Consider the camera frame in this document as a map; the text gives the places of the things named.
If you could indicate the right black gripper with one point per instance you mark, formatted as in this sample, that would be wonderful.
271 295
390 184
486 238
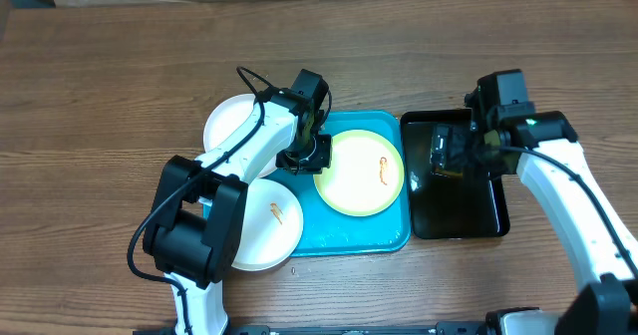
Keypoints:
462 161

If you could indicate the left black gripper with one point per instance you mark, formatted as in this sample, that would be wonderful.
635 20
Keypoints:
324 143

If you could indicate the green yellow sponge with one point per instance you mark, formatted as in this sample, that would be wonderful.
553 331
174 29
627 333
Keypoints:
451 170

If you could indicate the yellow green rimmed plate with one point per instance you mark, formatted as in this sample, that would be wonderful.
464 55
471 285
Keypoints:
365 176

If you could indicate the white plate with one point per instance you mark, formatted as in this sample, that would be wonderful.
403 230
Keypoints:
272 226
226 120

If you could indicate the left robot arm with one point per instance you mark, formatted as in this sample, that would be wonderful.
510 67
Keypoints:
192 234

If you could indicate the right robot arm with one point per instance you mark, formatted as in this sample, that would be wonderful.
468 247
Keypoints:
507 135

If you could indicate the black rectangular water tray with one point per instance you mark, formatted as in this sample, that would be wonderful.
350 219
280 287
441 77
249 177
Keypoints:
445 206

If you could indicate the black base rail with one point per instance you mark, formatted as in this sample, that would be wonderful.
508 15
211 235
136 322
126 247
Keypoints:
441 328

